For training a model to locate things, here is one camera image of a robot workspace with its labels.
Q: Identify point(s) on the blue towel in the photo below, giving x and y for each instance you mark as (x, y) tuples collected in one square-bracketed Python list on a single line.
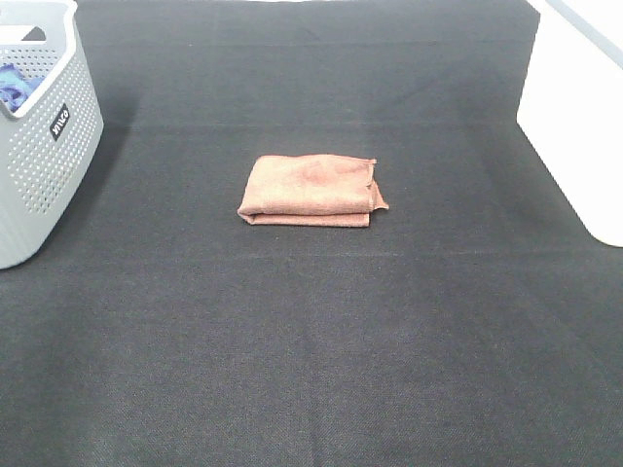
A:
[(15, 87)]

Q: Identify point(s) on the white box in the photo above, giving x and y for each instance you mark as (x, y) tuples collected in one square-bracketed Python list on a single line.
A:
[(571, 108)]

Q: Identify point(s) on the brown towel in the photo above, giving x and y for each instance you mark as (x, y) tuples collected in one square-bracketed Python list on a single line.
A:
[(320, 190)]

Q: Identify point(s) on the grey perforated laundry basket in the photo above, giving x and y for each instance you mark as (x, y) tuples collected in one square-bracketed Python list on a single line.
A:
[(48, 143)]

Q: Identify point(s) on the black table mat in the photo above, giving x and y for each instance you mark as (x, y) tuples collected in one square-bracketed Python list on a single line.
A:
[(474, 322)]

